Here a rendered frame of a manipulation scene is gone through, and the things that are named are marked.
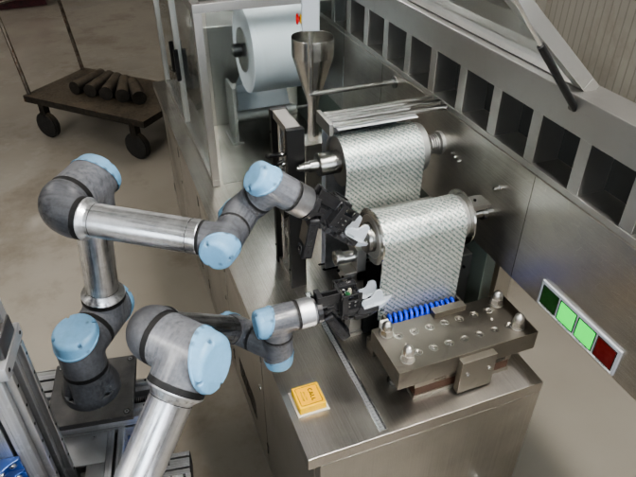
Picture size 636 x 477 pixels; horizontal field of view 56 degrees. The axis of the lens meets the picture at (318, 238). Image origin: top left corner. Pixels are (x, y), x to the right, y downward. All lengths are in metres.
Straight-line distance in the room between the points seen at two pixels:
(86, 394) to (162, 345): 0.59
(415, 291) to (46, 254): 2.67
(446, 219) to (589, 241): 0.35
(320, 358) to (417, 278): 0.35
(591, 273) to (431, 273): 0.41
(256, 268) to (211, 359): 0.86
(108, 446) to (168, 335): 0.68
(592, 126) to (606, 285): 0.33
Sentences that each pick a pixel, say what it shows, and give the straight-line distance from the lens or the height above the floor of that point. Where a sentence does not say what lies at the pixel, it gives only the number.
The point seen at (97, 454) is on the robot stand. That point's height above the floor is 0.73.
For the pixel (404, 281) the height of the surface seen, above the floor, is 1.13.
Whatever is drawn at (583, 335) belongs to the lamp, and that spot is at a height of 1.18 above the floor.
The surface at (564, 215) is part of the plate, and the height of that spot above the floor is 1.40.
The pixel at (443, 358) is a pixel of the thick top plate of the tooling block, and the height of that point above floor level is 1.03.
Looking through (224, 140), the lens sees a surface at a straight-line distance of 2.34.
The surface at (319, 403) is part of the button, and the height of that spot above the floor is 0.92.
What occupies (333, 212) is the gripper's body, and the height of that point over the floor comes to 1.37.
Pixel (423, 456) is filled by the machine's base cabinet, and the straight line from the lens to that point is 1.68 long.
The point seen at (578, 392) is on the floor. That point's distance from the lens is 2.99.
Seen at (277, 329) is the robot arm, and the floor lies 1.11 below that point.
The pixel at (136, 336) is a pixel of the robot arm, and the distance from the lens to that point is 1.20.
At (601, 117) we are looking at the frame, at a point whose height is 1.64.
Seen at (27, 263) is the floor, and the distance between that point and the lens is 3.81.
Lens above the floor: 2.12
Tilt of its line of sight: 36 degrees down
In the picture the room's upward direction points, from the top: straight up
